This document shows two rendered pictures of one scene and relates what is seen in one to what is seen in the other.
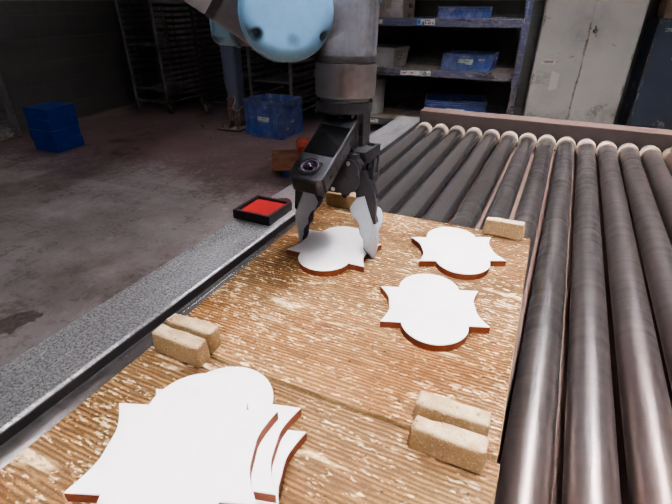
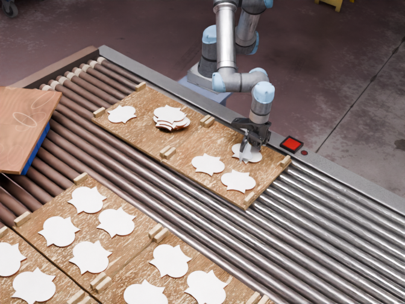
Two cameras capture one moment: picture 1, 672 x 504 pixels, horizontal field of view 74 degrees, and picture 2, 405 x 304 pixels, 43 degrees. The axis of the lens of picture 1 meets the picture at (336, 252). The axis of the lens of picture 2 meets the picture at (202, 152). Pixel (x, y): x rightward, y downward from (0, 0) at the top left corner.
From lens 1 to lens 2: 205 cm
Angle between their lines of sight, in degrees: 78
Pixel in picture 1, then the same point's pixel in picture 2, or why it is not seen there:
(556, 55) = not seen: outside the picture
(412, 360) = (190, 156)
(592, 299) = (207, 209)
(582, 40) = not seen: outside the picture
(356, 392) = (184, 145)
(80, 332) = (224, 110)
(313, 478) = (167, 137)
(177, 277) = not seen: hidden behind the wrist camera
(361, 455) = (169, 143)
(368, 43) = (253, 107)
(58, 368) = (211, 109)
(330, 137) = (246, 120)
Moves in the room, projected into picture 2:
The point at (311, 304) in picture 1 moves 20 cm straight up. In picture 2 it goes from (218, 144) to (221, 107)
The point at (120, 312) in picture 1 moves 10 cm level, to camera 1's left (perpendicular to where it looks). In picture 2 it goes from (231, 116) to (235, 103)
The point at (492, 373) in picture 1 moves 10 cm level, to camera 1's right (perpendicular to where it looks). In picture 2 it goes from (181, 167) to (175, 185)
